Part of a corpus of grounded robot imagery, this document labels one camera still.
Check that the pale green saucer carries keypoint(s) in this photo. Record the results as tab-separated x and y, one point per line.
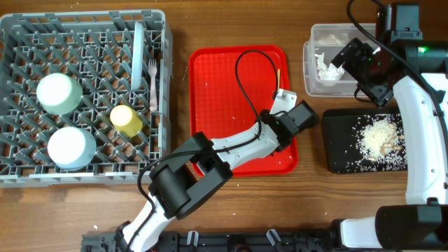
72	148

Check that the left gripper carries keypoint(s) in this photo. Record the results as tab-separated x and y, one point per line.
271	110

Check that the grey plastic dishwasher rack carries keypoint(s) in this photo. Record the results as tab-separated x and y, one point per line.
94	48

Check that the wooden chopstick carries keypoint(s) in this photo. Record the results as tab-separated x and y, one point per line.
278	78

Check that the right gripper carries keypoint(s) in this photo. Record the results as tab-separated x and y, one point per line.
355	52

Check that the spilled rice food waste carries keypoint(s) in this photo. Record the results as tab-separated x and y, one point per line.
379	144

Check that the clear plastic bin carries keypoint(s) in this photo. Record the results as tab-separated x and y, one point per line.
329	39

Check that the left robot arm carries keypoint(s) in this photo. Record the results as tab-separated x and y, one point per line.
183	181

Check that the white paper napkin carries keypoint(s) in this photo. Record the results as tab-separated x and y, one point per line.
330	74

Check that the red plastic serving tray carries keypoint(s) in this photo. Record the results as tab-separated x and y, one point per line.
229	85

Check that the yellow plastic cup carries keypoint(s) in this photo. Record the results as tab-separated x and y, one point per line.
126	120

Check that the black plastic tray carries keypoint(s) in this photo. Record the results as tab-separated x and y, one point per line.
337	133

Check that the pale green bowl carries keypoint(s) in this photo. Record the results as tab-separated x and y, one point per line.
59	94

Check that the large pale blue plate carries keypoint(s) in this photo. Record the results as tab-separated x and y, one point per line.
137	56

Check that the white plastic fork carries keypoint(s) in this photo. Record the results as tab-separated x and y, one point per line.
152	70

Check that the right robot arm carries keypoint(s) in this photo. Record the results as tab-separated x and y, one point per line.
397	63

